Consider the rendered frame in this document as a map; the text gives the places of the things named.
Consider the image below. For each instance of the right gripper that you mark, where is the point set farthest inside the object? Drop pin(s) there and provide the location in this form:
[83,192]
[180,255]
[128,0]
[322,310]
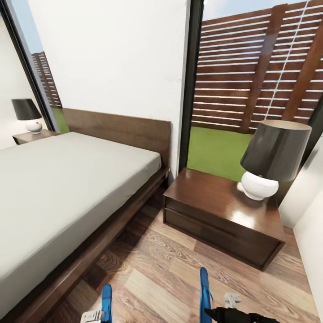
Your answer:
[224,315]

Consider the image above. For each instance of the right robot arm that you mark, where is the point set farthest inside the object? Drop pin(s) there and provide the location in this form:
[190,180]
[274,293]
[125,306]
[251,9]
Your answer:
[230,313]

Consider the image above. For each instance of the nightstand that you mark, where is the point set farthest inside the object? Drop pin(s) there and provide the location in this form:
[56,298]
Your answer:
[216,211]
[29,136]

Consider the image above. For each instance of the fixed window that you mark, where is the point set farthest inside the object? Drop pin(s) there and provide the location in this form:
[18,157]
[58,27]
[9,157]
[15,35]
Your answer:
[249,61]
[21,26]

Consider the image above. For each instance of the sandal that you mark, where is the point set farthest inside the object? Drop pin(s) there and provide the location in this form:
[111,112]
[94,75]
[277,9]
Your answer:
[107,303]
[205,297]

